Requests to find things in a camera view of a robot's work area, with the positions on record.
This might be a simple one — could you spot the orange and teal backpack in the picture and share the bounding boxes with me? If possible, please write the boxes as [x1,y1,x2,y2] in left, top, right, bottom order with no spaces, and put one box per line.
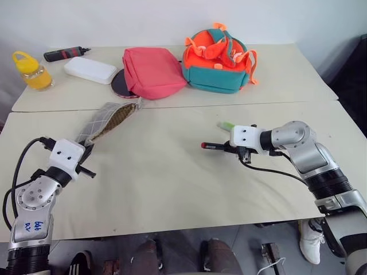
[182,22,260,95]

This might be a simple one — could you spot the dark brown rounded shape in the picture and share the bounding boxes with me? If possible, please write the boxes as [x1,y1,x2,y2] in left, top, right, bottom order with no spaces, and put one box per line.
[126,239,162,275]
[200,238,242,275]

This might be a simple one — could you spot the yellow-lidded jar of orange liquid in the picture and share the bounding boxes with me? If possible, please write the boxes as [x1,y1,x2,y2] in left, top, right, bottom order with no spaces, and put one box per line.
[11,50,55,92]

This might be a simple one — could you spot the green translucent plastic object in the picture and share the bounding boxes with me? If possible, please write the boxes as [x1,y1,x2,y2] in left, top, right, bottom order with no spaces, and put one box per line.
[216,121,235,132]

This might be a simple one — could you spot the white rectangular case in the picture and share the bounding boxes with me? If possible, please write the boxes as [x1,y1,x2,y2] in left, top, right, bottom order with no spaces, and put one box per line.
[64,56,119,85]

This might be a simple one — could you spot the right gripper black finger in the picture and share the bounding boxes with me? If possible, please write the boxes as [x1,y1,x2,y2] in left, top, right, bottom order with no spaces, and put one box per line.
[222,142,239,154]

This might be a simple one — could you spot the thin white cable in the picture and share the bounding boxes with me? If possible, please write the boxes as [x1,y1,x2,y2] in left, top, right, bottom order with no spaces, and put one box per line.
[257,257,287,274]

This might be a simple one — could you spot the black shoe with white stripes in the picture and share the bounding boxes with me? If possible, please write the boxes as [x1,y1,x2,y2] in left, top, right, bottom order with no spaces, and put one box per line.
[69,250,93,275]

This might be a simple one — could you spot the grey metal bracket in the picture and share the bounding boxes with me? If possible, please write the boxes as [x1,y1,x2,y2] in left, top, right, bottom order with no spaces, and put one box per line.
[261,242,283,275]

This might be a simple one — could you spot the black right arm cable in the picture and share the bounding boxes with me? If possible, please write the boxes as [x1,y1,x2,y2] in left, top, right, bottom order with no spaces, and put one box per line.
[243,151,310,184]

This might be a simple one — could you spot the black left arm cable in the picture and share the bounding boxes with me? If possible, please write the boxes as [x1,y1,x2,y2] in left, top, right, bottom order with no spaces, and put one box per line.
[2,137,57,231]

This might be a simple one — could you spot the pink fabric bag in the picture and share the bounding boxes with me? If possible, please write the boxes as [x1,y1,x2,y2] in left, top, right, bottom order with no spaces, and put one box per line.
[122,47,188,101]

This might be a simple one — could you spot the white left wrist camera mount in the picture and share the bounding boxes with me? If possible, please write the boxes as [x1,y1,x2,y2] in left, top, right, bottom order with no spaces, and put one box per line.
[49,139,87,182]

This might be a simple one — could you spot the white sneaker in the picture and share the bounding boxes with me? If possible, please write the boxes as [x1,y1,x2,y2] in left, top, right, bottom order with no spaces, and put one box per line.
[299,218,326,266]

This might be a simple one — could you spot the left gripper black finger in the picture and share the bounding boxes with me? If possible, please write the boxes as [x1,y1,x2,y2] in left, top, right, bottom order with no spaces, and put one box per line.
[81,143,95,164]

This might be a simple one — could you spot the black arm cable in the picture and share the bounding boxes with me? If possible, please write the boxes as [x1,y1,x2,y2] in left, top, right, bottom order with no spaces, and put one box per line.
[243,151,310,184]
[2,137,57,231]

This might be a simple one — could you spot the grey checked pouch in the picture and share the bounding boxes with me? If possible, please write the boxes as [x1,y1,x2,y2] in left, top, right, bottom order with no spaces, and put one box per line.
[75,99,143,146]

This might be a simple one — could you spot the black round disc, red rim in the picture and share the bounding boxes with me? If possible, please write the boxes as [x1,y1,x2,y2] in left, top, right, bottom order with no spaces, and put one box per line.
[111,69,142,100]

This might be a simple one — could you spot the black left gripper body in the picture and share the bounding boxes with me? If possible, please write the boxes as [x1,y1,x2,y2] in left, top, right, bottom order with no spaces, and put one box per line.
[75,155,97,179]

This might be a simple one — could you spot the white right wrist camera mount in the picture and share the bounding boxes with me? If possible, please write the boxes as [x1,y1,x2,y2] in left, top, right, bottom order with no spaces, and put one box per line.
[229,125,266,157]

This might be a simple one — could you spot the black pen with red tip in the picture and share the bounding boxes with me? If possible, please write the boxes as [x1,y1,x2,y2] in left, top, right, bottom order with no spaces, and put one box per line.
[200,142,231,151]

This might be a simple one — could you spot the large black object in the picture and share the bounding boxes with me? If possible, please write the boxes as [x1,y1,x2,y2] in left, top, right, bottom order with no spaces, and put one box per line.
[322,34,367,101]

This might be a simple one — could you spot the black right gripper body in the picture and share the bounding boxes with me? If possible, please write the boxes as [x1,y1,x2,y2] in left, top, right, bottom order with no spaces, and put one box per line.
[236,146,260,164]

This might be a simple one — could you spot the black and red marker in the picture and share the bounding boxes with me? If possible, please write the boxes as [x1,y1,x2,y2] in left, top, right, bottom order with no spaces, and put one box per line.
[43,46,92,62]

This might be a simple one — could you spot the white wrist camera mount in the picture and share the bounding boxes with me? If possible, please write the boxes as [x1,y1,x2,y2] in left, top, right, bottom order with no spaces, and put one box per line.
[49,139,87,182]
[229,125,266,157]

